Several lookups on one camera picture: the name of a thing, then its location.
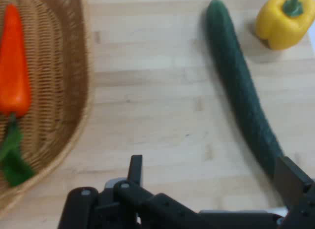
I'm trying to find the orange carrot with green top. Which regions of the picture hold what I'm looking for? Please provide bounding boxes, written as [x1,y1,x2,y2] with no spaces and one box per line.
[0,3,35,188]

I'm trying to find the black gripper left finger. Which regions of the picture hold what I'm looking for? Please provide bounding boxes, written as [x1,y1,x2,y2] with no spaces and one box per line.
[58,154,205,229]

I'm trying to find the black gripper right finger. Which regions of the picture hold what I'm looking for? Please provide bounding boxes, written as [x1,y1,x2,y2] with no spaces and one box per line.
[272,156,315,229]

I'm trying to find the yellow bell pepper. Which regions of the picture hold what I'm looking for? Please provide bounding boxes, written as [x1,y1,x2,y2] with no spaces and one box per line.
[254,0,315,50]

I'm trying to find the long dark green cucumber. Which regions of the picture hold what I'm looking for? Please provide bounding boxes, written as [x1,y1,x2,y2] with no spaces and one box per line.
[205,0,286,183]

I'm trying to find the woven wicker basket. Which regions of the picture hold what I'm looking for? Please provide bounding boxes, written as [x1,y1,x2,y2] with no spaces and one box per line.
[0,0,95,215]

